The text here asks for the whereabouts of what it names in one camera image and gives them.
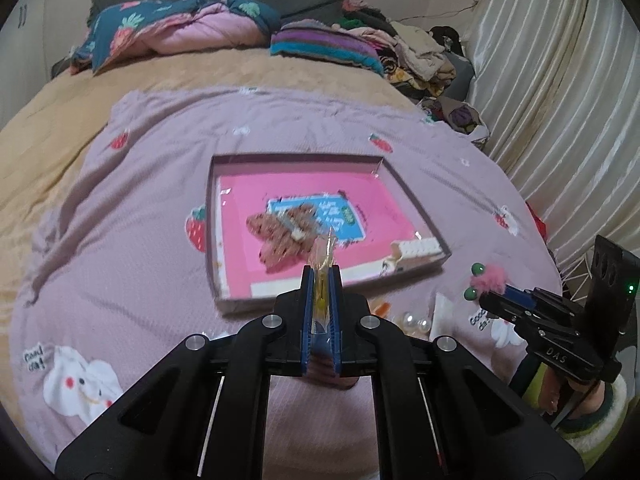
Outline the grey pillow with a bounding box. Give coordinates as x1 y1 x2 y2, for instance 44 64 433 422
442 50 476 103

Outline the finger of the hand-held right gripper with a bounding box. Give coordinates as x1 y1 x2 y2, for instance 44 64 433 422
479 294 542 332
504 284 576 312

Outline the patterned cloth bundle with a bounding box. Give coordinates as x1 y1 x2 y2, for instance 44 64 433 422
420 95 491 146

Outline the pearl bead hair tie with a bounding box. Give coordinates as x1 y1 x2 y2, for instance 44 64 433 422
392 311 433 336

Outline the purple printed blanket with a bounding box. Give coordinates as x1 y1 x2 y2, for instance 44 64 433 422
12 87 563 480

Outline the striped fleece blanket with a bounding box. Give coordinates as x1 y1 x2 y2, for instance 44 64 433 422
270 20 386 77

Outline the cream pleated curtain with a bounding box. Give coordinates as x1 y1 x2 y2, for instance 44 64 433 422
467 0 640 281

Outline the red cloth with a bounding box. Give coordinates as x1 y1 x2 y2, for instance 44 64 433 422
525 200 551 241

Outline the sequin bow hair clip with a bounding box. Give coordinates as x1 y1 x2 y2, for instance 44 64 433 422
246 203 326 276

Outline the strawberry print quilt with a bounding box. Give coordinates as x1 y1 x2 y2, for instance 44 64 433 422
70 0 283 77

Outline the black cloth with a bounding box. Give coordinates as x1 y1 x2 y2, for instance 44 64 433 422
430 25 468 53

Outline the clear packet of yellow hoops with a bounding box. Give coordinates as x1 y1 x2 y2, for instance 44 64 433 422
306 226 341 383

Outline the pile of clothes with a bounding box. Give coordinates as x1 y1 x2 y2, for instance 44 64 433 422
332 0 458 101

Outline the person's right hand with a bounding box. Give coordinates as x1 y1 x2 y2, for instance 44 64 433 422
541 367 618 418

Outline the pink shallow cardboard box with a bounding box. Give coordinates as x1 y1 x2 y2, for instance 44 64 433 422
205 152 453 316

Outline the pink fuzzy hair clip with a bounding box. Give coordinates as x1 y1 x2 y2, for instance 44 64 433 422
462 261 508 303

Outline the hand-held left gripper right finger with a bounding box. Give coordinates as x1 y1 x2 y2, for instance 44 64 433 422
327 264 586 480

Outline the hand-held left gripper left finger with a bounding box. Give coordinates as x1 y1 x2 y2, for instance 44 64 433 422
54 265 316 480

